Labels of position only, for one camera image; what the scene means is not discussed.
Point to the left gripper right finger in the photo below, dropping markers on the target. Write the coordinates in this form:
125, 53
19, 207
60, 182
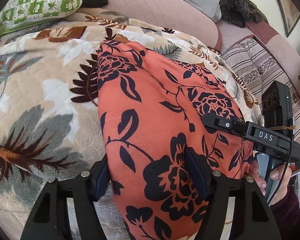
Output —
236, 208

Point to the orange black floral garment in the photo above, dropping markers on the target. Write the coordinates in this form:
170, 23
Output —
150, 110

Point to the framed wall picture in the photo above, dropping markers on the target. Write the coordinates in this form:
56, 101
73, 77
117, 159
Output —
290, 15

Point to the pink quilted bolster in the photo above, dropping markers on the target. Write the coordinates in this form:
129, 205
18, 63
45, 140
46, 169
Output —
172, 14

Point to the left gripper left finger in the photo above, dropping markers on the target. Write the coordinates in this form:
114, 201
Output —
68, 205

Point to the green white checkered pillow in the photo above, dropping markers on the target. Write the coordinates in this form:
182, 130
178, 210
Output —
21, 14

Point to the dark furry hat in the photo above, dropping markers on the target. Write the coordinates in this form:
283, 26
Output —
241, 12

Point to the dark red sleeve forearm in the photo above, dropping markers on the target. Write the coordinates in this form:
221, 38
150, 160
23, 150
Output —
287, 214

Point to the striped beige cushion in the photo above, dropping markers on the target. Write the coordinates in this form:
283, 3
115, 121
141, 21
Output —
257, 68

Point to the leaf pattern plush blanket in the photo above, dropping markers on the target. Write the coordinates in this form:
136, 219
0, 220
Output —
49, 120

